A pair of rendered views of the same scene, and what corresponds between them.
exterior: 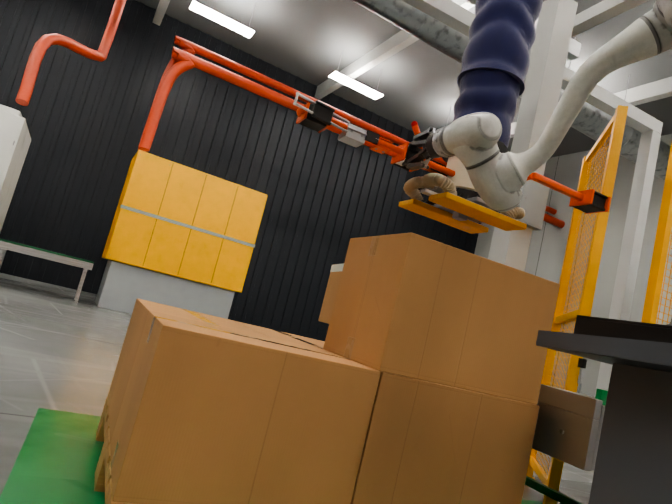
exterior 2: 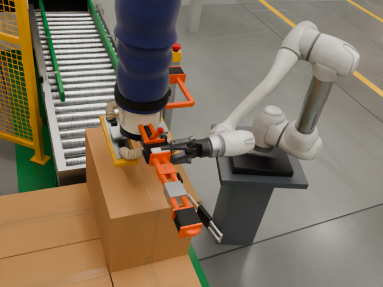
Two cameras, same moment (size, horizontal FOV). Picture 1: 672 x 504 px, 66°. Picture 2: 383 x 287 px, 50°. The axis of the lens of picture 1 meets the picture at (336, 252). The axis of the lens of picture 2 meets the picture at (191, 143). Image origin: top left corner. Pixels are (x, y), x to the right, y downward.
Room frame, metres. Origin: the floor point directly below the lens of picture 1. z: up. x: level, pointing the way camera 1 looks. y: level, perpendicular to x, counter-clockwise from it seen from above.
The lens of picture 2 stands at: (1.64, 1.03, 2.28)
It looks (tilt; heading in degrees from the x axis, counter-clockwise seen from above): 40 degrees down; 266
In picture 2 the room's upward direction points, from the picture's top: 11 degrees clockwise
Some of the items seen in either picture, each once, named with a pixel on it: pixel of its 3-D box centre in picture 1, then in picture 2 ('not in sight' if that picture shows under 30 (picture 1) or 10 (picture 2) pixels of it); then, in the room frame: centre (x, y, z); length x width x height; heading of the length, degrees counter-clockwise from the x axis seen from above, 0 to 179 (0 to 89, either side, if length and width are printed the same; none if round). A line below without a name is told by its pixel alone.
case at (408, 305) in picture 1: (439, 317); (136, 191); (1.76, -0.39, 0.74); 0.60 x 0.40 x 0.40; 113
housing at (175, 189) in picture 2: (352, 135); (174, 192); (1.59, 0.04, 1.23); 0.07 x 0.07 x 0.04; 23
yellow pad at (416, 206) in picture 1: (444, 213); (117, 135); (1.86, -0.35, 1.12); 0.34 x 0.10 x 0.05; 113
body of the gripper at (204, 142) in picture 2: (433, 146); (196, 148); (1.52, -0.21, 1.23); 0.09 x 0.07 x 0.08; 24
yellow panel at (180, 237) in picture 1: (180, 246); not in sight; (8.80, 2.56, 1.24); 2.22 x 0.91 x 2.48; 116
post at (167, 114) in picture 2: not in sight; (167, 110); (1.67, -1.46, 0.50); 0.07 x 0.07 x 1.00; 23
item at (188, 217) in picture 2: (314, 118); (186, 221); (1.55, 0.17, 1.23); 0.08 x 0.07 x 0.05; 113
